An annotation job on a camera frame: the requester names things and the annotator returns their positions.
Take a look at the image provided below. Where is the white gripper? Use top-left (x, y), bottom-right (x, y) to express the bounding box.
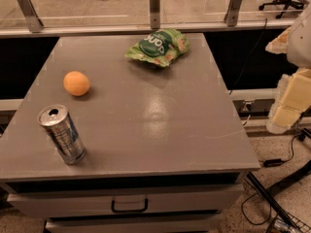
top-left (265, 4), bottom-right (311, 134)

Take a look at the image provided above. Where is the orange fruit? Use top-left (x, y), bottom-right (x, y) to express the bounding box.
top-left (63, 71), bottom-right (90, 96)

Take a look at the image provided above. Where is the silver blue redbull can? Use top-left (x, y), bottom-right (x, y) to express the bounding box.
top-left (37, 104), bottom-right (86, 165)

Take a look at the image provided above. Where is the black power adapter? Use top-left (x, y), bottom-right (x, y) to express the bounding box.
top-left (263, 158), bottom-right (284, 168)

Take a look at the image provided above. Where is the green chip bag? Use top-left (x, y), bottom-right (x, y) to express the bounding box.
top-left (125, 29), bottom-right (190, 68)

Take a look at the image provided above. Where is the grey drawer cabinet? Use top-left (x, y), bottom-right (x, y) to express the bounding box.
top-left (0, 34), bottom-right (259, 233)

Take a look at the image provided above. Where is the black power cable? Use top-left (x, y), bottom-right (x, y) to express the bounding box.
top-left (228, 17), bottom-right (269, 96)

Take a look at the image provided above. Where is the right metal railing bracket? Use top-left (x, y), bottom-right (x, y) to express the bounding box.
top-left (225, 0), bottom-right (243, 27)

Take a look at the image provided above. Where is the metal railing bracket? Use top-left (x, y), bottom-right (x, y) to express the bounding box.
top-left (17, 0), bottom-right (44, 33)
top-left (225, 0), bottom-right (243, 27)
top-left (149, 0), bottom-right (160, 29)

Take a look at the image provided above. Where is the wire basket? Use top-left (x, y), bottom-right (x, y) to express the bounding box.
top-left (265, 213), bottom-right (311, 233)

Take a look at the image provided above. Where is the middle metal railing bracket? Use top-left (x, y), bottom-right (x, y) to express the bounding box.
top-left (149, 0), bottom-right (160, 29)

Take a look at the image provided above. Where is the black drawer handle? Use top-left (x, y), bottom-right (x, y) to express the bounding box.
top-left (111, 198), bottom-right (149, 215)

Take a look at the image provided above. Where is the left metal railing bracket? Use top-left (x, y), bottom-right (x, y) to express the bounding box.
top-left (17, 0), bottom-right (44, 33)

